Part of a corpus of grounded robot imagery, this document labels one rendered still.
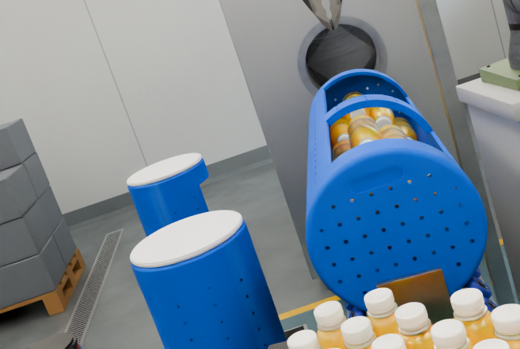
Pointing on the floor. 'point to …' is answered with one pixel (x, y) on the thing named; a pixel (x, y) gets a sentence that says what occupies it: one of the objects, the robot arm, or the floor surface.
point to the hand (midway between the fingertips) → (332, 24)
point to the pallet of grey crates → (32, 230)
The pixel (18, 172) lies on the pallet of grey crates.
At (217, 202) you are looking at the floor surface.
